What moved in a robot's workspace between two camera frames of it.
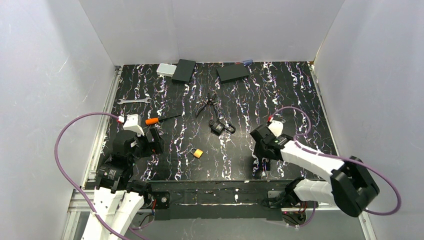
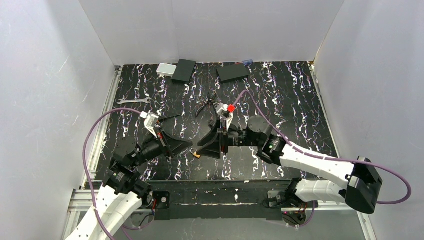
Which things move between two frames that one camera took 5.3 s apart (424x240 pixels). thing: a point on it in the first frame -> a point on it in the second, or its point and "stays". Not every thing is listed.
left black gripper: (154, 141) -> (164, 143)
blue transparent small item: (248, 62) stays
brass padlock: (197, 152) stays
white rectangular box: (166, 69) stays
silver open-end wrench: (146, 100) stays
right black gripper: (257, 140) -> (223, 142)
